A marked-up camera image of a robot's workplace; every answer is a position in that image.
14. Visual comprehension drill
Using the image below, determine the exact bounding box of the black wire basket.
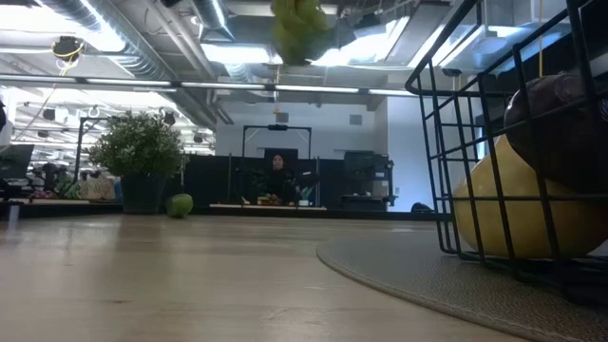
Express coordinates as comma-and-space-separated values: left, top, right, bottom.
405, 0, 608, 305

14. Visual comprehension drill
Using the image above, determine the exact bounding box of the green grape bunch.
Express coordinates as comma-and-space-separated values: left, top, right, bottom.
270, 0, 333, 67

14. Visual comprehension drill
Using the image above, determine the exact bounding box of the red grape bunch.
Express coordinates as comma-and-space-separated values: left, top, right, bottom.
503, 70, 608, 192

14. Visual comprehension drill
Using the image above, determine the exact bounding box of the person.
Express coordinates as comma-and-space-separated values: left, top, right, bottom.
258, 152, 305, 205

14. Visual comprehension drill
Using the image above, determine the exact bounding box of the black equipment cart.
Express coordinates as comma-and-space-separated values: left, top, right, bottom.
344, 150, 398, 213

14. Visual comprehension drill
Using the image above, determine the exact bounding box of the wooden background table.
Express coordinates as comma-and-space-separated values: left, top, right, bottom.
208, 202, 329, 212

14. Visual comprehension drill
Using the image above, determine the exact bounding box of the long ceiling light strip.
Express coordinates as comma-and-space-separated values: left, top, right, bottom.
0, 73, 419, 100

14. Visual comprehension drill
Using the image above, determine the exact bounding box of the green cucumber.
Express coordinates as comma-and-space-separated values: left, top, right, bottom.
164, 193, 195, 219

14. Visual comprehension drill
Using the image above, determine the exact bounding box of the round grey mat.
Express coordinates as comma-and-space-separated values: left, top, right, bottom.
316, 232, 608, 342

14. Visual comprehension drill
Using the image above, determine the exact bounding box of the potted green plant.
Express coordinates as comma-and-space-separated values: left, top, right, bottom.
85, 109, 189, 215

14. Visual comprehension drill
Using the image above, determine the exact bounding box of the black yellow ceiling reel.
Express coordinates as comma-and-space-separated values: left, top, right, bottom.
50, 35, 86, 63

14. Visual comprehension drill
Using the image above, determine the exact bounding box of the dark monitor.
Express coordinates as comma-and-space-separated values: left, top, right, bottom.
0, 143, 35, 181

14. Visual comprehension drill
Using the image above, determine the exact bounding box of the black background rig frame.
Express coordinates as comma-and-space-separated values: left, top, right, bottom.
241, 123, 314, 205
72, 116, 118, 191

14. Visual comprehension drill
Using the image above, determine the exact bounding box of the black aluminium table frame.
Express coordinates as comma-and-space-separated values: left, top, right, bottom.
18, 201, 452, 222

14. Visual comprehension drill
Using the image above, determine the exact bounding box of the black partition wall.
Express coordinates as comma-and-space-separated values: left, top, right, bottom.
182, 154, 348, 210

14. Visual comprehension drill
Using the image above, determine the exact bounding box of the large metal ceiling duct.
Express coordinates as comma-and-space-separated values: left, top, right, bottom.
332, 0, 583, 72

